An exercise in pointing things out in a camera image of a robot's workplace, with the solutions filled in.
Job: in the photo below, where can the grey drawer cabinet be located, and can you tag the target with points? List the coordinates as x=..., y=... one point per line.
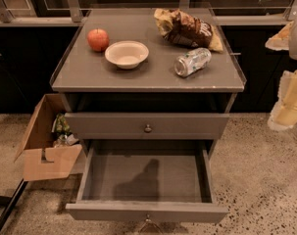
x=88, y=83

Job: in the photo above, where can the closed grey top drawer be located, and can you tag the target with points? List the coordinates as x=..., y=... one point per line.
x=131, y=125

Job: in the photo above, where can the cardboard box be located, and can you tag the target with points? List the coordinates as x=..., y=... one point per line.
x=42, y=160

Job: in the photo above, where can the brass bottom drawer handle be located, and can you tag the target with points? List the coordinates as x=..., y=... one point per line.
x=149, y=226

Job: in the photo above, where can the round brass drawer knob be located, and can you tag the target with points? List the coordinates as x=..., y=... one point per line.
x=148, y=128

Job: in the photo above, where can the red apple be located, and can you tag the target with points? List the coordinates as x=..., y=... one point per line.
x=98, y=39

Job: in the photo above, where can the silver 7up can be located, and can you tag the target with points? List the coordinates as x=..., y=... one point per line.
x=192, y=61

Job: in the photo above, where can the white paper bowl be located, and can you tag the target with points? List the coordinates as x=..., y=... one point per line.
x=126, y=55

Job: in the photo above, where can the open grey middle drawer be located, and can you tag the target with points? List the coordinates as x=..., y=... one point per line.
x=136, y=180

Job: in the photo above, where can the black metal floor bar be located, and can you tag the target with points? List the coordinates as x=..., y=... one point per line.
x=8, y=203

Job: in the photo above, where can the green snack packet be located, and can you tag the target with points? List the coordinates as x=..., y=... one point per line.
x=60, y=125

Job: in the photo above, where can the brown chip bag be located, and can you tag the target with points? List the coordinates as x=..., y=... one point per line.
x=180, y=28

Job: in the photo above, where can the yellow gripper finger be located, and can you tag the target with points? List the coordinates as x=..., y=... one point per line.
x=279, y=42
x=284, y=111

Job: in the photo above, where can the crumpled clear wrapper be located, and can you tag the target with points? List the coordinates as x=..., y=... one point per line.
x=65, y=140

